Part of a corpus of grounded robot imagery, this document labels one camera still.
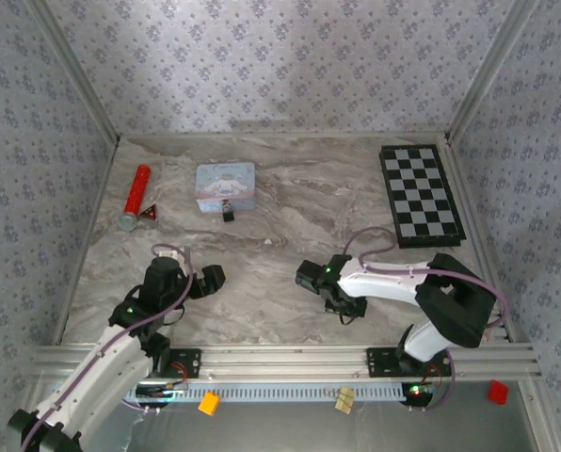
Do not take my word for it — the aluminium corner post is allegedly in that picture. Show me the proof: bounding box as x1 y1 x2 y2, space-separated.
444 0 543 145
24 0 122 145

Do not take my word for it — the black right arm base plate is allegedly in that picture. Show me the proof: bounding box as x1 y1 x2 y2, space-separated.
365 347 454 378

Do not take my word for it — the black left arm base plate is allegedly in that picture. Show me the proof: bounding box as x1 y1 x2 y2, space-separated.
165 347 202 380

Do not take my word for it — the orange block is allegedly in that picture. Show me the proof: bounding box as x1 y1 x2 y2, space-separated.
198 392 221 416

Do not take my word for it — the red block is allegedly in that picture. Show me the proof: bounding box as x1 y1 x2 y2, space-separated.
486 379 510 405

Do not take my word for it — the aluminium table edge rail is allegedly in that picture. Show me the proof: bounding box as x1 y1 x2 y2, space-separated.
52 136 121 347
118 131 451 141

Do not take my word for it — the red flashlight with silver head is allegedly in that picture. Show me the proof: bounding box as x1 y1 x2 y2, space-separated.
119 164 153 232

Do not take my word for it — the slotted grey cable duct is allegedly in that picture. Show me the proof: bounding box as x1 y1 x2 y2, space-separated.
120 381 407 404

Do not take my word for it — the black and grey chessboard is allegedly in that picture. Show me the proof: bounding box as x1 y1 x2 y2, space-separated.
378 144 466 250

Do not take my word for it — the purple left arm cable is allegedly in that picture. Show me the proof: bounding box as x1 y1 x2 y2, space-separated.
19 242 195 452

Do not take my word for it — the beige wooden clip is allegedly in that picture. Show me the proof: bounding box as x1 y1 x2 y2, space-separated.
334 386 357 414

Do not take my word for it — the blue pink cartoon tin box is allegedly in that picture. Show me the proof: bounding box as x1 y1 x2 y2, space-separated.
194 161 258 214

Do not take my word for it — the circuit board with green light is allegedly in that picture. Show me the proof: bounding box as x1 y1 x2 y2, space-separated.
401 381 440 409
136 381 190 401

